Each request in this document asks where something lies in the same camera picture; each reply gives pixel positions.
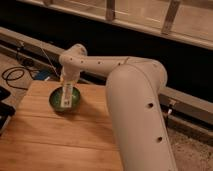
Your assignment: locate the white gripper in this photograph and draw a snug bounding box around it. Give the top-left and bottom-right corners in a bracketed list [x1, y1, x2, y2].
[59, 65, 80, 87]

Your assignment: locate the white labelled bottle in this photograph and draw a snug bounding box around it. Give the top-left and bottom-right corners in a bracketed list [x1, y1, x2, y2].
[61, 83, 73, 108]

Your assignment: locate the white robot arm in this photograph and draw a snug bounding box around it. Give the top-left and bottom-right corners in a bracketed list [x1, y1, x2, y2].
[59, 44, 178, 171]

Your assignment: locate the green ceramic bowl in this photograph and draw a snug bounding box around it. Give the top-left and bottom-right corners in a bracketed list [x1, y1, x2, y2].
[49, 86, 81, 112]

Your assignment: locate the blue object on floor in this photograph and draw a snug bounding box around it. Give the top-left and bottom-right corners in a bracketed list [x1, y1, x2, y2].
[34, 70, 50, 80]

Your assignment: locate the black device at left edge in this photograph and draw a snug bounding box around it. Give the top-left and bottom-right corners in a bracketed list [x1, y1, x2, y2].
[0, 86, 15, 136]

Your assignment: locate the white cable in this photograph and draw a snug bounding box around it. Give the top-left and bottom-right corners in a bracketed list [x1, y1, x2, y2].
[39, 46, 61, 78]

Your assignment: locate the black coiled cable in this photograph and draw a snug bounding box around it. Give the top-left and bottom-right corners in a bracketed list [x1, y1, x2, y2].
[1, 65, 36, 90]

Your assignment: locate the grey baseboard rail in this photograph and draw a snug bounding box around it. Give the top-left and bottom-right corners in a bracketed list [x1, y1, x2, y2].
[0, 27, 213, 133]

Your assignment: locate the wooden railing frame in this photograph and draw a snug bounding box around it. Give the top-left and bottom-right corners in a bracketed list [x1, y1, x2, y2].
[19, 0, 213, 50]

